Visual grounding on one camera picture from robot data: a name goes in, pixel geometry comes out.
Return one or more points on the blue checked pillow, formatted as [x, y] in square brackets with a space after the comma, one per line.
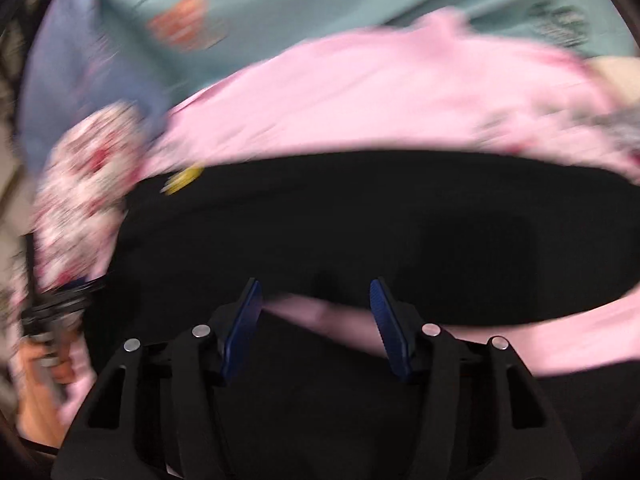
[85, 60]

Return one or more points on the red floral pillow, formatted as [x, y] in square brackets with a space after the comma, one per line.
[85, 175]

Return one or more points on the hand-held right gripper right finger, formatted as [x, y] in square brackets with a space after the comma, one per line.
[389, 325]

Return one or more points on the small yellow object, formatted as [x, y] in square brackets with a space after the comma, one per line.
[182, 179]

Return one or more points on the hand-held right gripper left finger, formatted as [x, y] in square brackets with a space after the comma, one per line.
[243, 320]

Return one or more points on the black pants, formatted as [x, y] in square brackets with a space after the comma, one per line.
[350, 220]

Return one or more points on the person's left hand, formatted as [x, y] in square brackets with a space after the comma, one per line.
[37, 410]

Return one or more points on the pink floral bed sheet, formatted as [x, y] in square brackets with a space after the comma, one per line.
[375, 100]

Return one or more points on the cream quilted cloth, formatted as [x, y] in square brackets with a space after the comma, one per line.
[612, 75]

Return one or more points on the teal printed quilt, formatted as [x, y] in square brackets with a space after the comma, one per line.
[300, 5]

